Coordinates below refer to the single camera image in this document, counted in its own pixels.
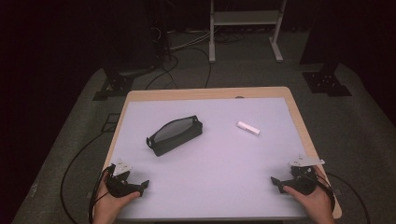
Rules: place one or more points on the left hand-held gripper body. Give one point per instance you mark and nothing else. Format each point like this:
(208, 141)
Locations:
(120, 186)

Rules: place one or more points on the white eraser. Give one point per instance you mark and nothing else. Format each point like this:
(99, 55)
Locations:
(248, 128)

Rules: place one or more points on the person's right hand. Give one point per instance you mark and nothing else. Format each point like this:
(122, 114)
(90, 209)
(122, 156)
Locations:
(317, 205)

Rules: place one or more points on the person's left hand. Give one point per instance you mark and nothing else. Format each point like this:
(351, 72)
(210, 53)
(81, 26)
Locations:
(107, 208)

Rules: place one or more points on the white metal stand frame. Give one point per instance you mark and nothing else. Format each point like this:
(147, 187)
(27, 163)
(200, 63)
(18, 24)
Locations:
(246, 18)

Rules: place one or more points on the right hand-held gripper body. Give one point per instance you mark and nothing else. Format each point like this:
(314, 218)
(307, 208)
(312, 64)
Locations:
(303, 183)

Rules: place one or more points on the black mesh pencil case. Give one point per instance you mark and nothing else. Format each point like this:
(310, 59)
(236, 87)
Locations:
(174, 135)

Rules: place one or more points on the black stand base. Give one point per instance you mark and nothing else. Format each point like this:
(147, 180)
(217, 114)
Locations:
(327, 82)
(113, 85)

